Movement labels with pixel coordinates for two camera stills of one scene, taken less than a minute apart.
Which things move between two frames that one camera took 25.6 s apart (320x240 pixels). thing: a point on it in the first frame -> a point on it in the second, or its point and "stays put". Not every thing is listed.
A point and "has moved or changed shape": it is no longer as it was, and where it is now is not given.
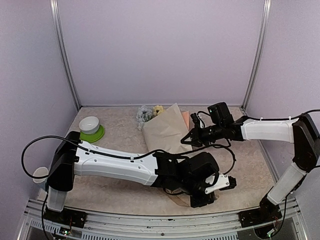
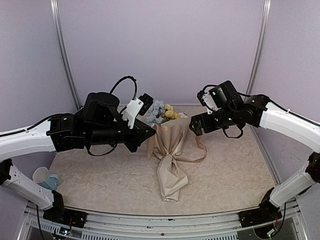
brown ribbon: x=184 y=199 has moved or changed shape
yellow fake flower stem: x=158 y=110 -> x=169 y=114
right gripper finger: x=193 y=132 -> x=192 y=124
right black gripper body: x=216 y=133 -> x=227 y=117
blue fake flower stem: x=144 y=114 -> x=156 y=113
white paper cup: x=40 y=172 stays put
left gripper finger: x=198 y=200 -> x=143 y=131
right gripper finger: x=193 y=143 -> x=196 y=129
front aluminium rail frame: x=131 y=225 stays put
